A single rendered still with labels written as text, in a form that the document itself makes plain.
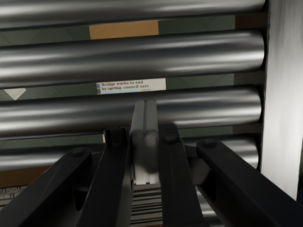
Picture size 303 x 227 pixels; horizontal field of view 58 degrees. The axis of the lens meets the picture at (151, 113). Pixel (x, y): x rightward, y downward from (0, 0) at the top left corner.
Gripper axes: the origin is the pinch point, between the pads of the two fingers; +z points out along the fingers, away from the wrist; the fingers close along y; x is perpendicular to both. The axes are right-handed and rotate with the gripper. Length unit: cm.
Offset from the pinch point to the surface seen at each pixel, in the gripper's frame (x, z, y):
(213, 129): -38, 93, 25
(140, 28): 6, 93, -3
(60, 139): -37, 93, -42
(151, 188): -8.5, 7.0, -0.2
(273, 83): -0.4, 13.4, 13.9
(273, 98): -2.1, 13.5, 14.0
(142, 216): -8.3, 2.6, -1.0
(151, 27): 6, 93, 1
